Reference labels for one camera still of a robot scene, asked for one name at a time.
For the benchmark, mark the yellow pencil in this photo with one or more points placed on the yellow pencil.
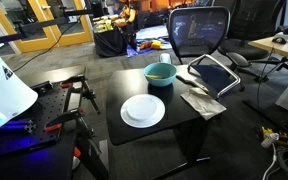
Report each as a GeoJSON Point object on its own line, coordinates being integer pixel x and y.
{"type": "Point", "coordinates": [154, 76]}

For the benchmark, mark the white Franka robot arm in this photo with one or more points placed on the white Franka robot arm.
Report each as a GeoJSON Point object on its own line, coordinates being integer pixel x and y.
{"type": "Point", "coordinates": [4, 90]}

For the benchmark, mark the teal green bowl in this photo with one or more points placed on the teal green bowl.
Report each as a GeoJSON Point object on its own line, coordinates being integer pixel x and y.
{"type": "Point", "coordinates": [166, 82]}

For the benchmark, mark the white round plate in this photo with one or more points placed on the white round plate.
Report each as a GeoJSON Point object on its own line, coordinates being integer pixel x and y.
{"type": "Point", "coordinates": [142, 110]}

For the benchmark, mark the orange block on tarp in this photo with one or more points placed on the orange block on tarp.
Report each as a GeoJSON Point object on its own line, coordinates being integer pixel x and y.
{"type": "Point", "coordinates": [145, 45]}

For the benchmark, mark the yellow block on tarp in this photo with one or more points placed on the yellow block on tarp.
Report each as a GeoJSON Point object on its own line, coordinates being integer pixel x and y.
{"type": "Point", "coordinates": [156, 45]}

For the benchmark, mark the small paint brush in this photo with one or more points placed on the small paint brush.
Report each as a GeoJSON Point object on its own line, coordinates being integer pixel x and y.
{"type": "Point", "coordinates": [192, 83]}

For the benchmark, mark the black draped table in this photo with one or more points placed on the black draped table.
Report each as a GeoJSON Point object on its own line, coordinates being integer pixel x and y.
{"type": "Point", "coordinates": [112, 43]}

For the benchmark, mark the blue floor tarp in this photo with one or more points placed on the blue floor tarp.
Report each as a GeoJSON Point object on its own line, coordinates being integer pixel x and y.
{"type": "Point", "coordinates": [150, 33]}

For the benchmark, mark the black orange bar clamp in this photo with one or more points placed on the black orange bar clamp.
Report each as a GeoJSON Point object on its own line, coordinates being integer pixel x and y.
{"type": "Point", "coordinates": [84, 91]}
{"type": "Point", "coordinates": [64, 117]}

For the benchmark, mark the mesh chair with silver armrest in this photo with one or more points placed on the mesh chair with silver armrest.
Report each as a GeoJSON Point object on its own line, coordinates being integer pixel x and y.
{"type": "Point", "coordinates": [200, 43]}

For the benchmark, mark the orange robot figure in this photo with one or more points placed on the orange robot figure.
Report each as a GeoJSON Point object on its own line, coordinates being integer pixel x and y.
{"type": "Point", "coordinates": [128, 13]}

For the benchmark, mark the yellow framed glass door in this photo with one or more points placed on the yellow framed glass door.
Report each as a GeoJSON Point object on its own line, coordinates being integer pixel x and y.
{"type": "Point", "coordinates": [34, 45]}
{"type": "Point", "coordinates": [74, 38]}

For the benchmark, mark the black office chair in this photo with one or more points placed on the black office chair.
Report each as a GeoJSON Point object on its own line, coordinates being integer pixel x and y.
{"type": "Point", "coordinates": [240, 50]}

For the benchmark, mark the long black beam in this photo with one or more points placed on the long black beam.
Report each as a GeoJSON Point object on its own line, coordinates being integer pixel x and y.
{"type": "Point", "coordinates": [34, 28]}

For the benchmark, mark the yellow black tool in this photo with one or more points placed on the yellow black tool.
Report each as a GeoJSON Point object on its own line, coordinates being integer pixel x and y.
{"type": "Point", "coordinates": [266, 131]}

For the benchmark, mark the white power plug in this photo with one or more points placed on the white power plug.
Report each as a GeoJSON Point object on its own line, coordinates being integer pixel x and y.
{"type": "Point", "coordinates": [269, 140]}

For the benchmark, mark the light wooden desk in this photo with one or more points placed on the light wooden desk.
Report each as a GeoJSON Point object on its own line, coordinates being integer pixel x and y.
{"type": "Point", "coordinates": [284, 48]}

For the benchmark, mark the grey device on desk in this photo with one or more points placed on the grey device on desk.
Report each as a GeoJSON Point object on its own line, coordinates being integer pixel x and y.
{"type": "Point", "coordinates": [280, 38]}

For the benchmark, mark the black table leg frame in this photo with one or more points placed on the black table leg frame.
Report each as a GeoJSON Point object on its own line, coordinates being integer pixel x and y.
{"type": "Point", "coordinates": [190, 140]}

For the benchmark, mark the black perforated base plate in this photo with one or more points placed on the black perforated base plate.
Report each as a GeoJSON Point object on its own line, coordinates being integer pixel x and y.
{"type": "Point", "coordinates": [47, 110]}

